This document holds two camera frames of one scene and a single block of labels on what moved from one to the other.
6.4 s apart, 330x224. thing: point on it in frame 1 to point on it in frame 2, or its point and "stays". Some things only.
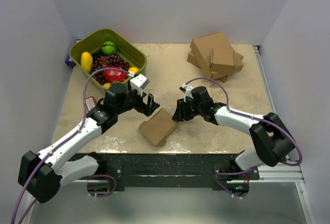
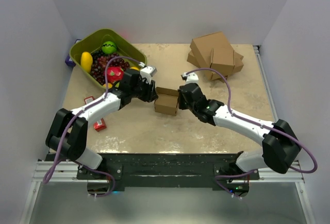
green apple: x=109 y=47 stays
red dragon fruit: x=115 y=75 stays
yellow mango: x=86 y=61 stays
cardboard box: x=161 y=124 to x=166 y=101
